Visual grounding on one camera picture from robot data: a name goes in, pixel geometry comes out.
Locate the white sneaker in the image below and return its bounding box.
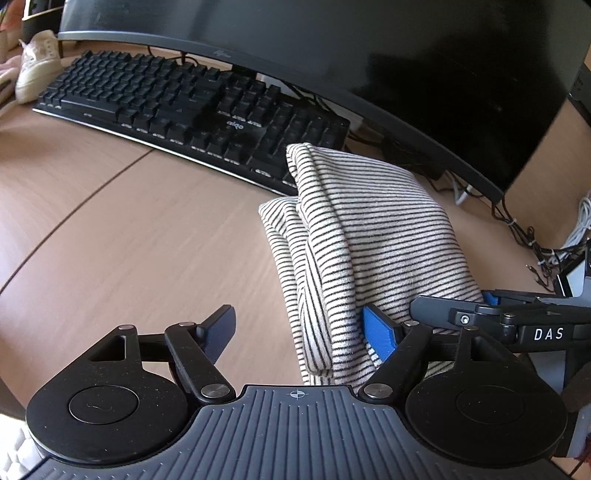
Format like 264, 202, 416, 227
15, 29, 63, 103

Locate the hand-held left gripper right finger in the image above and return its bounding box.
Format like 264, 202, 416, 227
361, 304, 527, 403

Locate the black curved monitor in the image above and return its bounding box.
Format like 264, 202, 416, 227
58, 0, 581, 203

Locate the black mechanical keyboard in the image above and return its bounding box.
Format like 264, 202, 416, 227
32, 50, 352, 197

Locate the white thin cable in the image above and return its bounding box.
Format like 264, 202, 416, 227
450, 178, 474, 206

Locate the person's right hand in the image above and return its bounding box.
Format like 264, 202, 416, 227
560, 369, 591, 414

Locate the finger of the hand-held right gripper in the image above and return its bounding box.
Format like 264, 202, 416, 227
410, 294, 525, 346
480, 288, 561, 310

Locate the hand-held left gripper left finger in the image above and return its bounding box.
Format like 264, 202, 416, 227
85, 304, 238, 403

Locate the black audio jack cable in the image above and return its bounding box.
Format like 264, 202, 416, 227
526, 263, 555, 289

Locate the white power cable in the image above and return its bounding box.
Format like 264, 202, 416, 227
563, 194, 591, 252

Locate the striped cream shirt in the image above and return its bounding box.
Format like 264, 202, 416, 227
257, 143, 485, 387

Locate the pink soft object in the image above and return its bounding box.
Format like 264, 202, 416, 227
0, 58, 24, 112

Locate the black cable bundle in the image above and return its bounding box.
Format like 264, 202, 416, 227
346, 124, 591, 289

